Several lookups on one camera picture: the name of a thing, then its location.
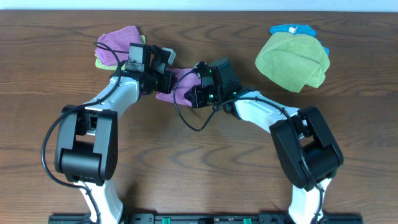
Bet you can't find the black camera cable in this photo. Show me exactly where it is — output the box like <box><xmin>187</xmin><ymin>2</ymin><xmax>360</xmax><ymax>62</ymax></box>
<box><xmin>40</xmin><ymin>42</ymin><xmax>131</xmax><ymax>224</ymax></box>
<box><xmin>172</xmin><ymin>67</ymin><xmax>326</xmax><ymax>224</ymax></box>

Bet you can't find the blue microfiber cloth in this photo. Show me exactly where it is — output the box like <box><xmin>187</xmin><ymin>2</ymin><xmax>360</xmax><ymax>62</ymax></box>
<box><xmin>261</xmin><ymin>24</ymin><xmax>330</xmax><ymax>59</ymax></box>

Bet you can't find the green crumpled microfiber cloth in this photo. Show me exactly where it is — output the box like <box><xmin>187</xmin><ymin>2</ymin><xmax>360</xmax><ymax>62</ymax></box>
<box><xmin>255</xmin><ymin>32</ymin><xmax>330</xmax><ymax>93</ymax></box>

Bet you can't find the black right camera cable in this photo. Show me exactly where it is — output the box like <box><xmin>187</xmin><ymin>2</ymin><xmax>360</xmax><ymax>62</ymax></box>
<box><xmin>172</xmin><ymin>67</ymin><xmax>326</xmax><ymax>224</ymax></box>

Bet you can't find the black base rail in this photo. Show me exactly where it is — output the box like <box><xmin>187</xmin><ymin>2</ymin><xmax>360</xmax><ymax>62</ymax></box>
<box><xmin>48</xmin><ymin>213</ymin><xmax>364</xmax><ymax>224</ymax></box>

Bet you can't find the folded green cloth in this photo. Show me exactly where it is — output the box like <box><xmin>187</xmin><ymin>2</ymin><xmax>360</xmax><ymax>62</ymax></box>
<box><xmin>95</xmin><ymin>34</ymin><xmax>147</xmax><ymax>71</ymax></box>

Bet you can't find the purple microfiber cloth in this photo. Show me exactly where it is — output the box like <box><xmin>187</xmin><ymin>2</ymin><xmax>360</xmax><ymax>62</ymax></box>
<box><xmin>156</xmin><ymin>68</ymin><xmax>201</xmax><ymax>106</ymax></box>

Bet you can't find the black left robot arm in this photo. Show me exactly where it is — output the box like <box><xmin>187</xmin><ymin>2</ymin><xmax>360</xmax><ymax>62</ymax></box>
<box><xmin>54</xmin><ymin>70</ymin><xmax>176</xmax><ymax>223</ymax></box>

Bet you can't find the folded purple cloth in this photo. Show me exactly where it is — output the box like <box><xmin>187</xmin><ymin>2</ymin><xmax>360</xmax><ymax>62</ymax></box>
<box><xmin>95</xmin><ymin>25</ymin><xmax>146</xmax><ymax>67</ymax></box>

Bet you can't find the black left camera cable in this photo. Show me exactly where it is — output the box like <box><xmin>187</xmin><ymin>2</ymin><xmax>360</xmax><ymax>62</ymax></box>
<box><xmin>40</xmin><ymin>42</ymin><xmax>131</xmax><ymax>224</ymax></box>

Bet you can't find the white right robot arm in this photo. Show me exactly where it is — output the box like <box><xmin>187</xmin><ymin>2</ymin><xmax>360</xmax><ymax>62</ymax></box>
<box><xmin>184</xmin><ymin>85</ymin><xmax>344</xmax><ymax>223</ymax></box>

